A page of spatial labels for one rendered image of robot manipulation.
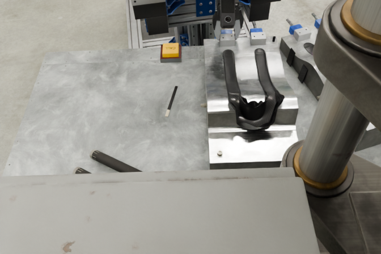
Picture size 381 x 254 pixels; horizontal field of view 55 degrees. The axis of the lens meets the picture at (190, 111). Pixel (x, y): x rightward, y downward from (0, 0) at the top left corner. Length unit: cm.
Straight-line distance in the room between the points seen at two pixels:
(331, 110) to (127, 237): 25
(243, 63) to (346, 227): 83
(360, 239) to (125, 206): 32
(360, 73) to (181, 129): 90
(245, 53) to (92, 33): 184
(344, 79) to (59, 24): 289
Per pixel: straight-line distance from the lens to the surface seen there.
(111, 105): 129
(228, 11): 119
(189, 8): 170
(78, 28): 304
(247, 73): 123
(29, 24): 323
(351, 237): 52
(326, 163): 49
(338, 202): 54
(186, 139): 116
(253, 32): 134
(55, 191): 34
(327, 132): 45
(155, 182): 32
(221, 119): 108
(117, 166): 107
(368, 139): 118
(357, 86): 34
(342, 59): 34
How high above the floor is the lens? 175
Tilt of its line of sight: 51 degrees down
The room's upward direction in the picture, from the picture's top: 4 degrees counter-clockwise
